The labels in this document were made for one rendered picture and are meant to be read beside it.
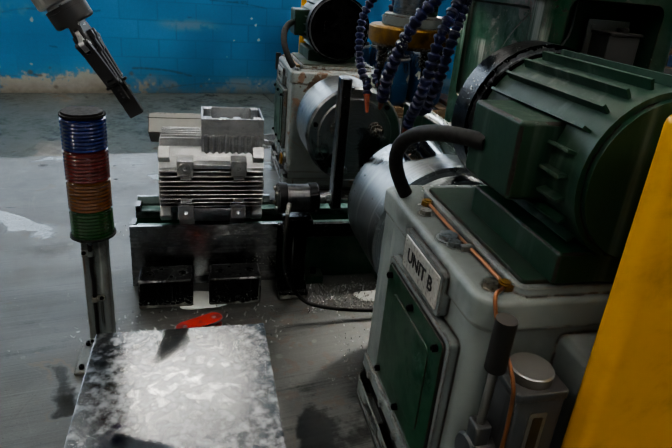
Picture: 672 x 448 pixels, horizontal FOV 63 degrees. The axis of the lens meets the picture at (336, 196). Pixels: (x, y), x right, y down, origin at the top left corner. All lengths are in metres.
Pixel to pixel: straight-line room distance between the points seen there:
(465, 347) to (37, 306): 0.84
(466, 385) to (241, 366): 0.33
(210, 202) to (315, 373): 0.38
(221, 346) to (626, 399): 0.52
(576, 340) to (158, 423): 0.47
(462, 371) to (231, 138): 0.68
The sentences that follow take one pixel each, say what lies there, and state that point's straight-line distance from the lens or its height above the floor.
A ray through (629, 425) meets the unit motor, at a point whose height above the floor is 1.08.
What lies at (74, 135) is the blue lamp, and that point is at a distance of 0.81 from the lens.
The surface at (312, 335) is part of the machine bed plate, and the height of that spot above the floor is 0.80.
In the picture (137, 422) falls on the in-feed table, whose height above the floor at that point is 0.92.
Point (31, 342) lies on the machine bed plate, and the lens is 1.09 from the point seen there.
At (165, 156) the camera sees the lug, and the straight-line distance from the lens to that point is 1.07.
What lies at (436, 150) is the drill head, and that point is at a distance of 0.92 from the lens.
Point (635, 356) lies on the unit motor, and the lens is 0.52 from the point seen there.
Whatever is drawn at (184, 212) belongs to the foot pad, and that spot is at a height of 0.97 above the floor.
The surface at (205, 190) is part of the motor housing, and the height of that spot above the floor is 1.02.
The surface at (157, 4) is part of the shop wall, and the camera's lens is 6.50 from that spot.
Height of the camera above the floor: 1.42
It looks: 22 degrees down
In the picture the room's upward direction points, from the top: 5 degrees clockwise
